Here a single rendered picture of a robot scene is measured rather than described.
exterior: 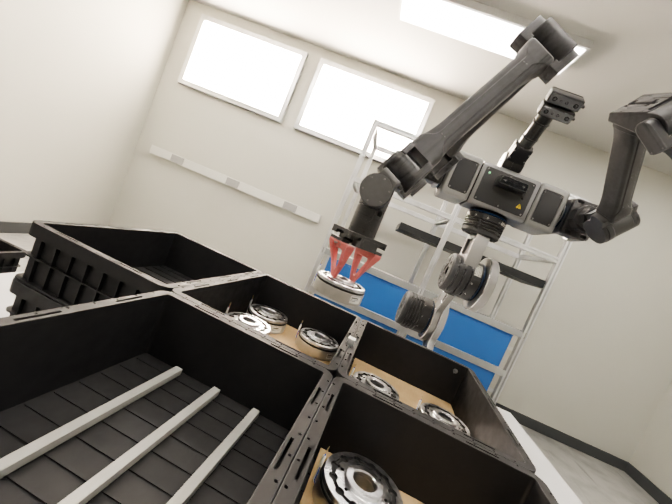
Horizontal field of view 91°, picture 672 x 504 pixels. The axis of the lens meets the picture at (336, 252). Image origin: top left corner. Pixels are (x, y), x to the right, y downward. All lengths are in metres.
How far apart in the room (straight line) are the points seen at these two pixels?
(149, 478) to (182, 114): 4.04
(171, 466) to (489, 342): 2.59
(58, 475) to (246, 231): 3.41
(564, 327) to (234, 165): 3.78
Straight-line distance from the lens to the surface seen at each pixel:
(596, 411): 4.43
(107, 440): 0.47
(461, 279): 1.21
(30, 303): 0.81
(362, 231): 0.64
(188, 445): 0.47
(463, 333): 2.78
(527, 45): 0.82
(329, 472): 0.46
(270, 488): 0.31
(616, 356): 4.34
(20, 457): 0.43
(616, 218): 1.16
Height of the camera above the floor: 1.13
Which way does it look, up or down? 4 degrees down
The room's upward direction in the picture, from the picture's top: 23 degrees clockwise
